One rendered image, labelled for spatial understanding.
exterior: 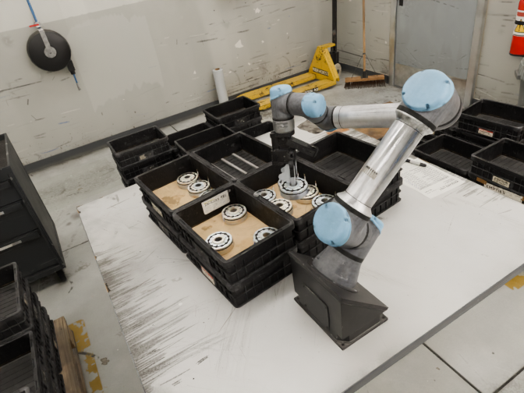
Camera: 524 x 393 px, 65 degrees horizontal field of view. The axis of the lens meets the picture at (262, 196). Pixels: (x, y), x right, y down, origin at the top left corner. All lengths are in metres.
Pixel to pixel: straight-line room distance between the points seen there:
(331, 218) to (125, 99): 3.86
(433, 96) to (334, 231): 0.42
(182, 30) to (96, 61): 0.96
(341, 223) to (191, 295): 0.71
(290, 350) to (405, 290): 0.45
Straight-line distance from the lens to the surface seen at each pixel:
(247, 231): 1.59
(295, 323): 1.42
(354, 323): 1.31
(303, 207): 1.67
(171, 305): 1.58
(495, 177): 2.50
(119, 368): 2.43
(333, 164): 1.95
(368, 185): 1.14
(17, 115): 4.68
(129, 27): 4.67
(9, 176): 2.67
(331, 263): 1.27
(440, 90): 1.13
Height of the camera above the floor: 1.81
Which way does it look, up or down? 34 degrees down
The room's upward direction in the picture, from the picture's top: 10 degrees counter-clockwise
